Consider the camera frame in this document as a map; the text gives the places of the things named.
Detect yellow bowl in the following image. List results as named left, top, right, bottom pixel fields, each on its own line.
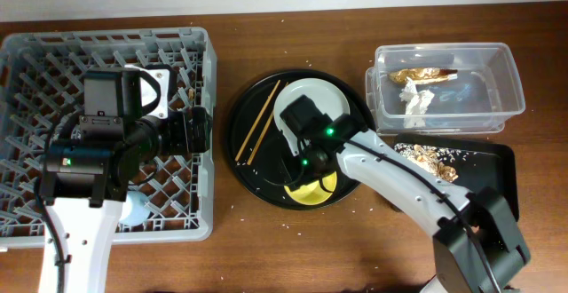
left=284, top=171, right=338, bottom=206

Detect wooden chopstick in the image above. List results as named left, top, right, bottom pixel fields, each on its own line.
left=247, top=110, right=274, bottom=166
left=234, top=80, right=281, bottom=162

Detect blue cup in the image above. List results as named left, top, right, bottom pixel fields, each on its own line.
left=119, top=191, right=151, bottom=226

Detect white tissue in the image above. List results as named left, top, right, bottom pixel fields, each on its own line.
left=399, top=79, right=435, bottom=129

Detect food scraps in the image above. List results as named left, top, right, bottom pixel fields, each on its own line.
left=394, top=143, right=469, bottom=183

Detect gold snack wrapper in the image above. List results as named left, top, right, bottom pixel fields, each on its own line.
left=388, top=67, right=458, bottom=85

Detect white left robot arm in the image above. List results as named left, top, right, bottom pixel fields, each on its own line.
left=34, top=106, right=212, bottom=292

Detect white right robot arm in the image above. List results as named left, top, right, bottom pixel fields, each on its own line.
left=294, top=115, right=531, bottom=292

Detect grey dishwasher rack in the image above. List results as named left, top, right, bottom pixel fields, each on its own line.
left=1, top=28, right=217, bottom=249

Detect round black tray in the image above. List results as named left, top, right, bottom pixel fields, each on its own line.
left=224, top=69, right=376, bottom=210

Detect grey plate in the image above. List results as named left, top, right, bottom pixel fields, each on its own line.
left=273, top=78, right=351, bottom=156

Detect black rectangular bin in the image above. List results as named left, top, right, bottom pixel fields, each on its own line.
left=393, top=133, right=519, bottom=219

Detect clear plastic bin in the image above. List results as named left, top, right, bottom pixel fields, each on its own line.
left=366, top=43, right=525, bottom=136

